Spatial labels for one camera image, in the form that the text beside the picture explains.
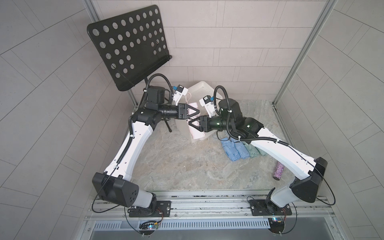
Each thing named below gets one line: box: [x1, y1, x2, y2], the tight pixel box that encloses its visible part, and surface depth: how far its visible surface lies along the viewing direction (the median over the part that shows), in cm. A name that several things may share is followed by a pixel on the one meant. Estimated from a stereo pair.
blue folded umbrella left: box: [220, 137, 241, 162], surface depth 90 cm
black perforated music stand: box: [87, 5, 173, 133], surface depth 64 cm
